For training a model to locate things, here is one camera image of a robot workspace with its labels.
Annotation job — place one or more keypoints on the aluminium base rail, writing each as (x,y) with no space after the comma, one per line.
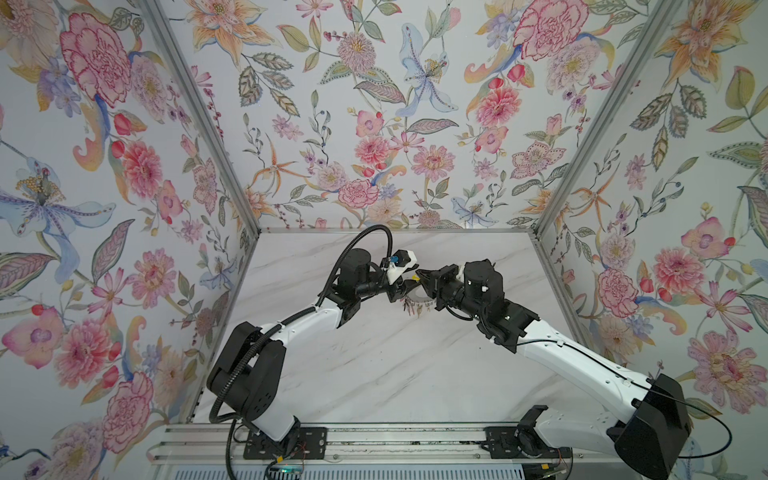
(342,444)

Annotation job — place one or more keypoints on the round steel key organizer disc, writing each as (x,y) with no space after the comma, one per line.
(416,302)

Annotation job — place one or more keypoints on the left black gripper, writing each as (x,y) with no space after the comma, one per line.
(399,292)

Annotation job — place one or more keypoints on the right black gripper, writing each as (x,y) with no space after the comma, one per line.
(437,280)

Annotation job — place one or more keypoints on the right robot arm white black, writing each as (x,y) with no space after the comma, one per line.
(644,421)

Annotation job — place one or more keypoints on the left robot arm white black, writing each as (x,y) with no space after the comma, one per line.
(246,378)

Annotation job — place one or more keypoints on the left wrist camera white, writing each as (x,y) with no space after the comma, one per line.
(398,263)

